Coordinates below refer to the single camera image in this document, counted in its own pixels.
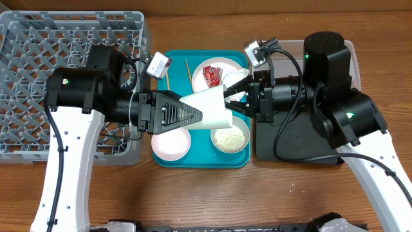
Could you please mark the teal serving tray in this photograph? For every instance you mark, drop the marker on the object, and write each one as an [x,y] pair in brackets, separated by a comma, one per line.
[202,153]

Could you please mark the grey plastic dish rack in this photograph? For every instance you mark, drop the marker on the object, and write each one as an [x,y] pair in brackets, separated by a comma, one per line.
[33,44]

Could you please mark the white cup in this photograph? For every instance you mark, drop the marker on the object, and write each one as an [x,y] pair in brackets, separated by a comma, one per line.
[211,103]

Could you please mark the black waste tray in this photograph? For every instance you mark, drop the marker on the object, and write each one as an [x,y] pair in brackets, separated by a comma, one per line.
[298,140]

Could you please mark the white rice grains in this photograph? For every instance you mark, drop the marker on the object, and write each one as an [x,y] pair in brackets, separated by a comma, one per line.
[229,140]

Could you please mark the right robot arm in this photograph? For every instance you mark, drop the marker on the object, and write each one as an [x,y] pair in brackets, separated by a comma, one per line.
[347,118]

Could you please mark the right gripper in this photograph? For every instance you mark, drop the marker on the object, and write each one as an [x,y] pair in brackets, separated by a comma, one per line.
[259,97]

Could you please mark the wooden chopstick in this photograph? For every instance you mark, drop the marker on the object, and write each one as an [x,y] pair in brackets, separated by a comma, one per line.
[168,81]
[188,71]

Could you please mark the white round plate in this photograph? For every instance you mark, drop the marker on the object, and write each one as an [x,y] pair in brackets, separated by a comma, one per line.
[201,72]

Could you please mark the red snack wrapper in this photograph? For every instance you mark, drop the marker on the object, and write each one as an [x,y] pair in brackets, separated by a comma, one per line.
[212,76]

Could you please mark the pink saucer plate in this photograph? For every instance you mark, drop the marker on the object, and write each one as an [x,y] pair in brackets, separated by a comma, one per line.
[172,145]

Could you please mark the white napkin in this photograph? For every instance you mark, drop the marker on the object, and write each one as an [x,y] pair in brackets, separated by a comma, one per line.
[232,78]

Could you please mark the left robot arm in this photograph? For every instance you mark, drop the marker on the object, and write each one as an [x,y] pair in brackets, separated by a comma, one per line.
[77,103]

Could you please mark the grey-green bowl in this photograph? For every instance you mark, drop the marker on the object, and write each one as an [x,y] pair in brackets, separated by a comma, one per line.
[242,125]

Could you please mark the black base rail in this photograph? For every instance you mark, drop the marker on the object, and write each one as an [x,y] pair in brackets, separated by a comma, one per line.
[328,222]

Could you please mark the clear plastic waste bin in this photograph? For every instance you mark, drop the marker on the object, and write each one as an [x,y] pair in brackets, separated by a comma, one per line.
[283,66]

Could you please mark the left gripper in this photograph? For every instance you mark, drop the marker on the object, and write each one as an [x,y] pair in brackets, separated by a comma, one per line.
[155,107]

